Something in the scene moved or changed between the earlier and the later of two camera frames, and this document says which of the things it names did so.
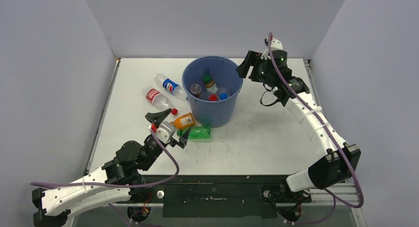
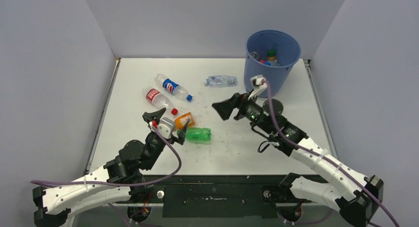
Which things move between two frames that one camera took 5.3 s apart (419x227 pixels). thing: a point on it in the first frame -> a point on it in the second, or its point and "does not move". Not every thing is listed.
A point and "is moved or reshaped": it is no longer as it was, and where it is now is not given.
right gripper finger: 245,68 -> 225,108
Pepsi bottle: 172,86 does not move
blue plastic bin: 212,84 -> 272,54
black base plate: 220,196 does not move
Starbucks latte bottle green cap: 210,84 is moved or reshaped
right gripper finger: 258,55 -> 244,97
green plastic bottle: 197,133 does not move
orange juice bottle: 185,121 does not move
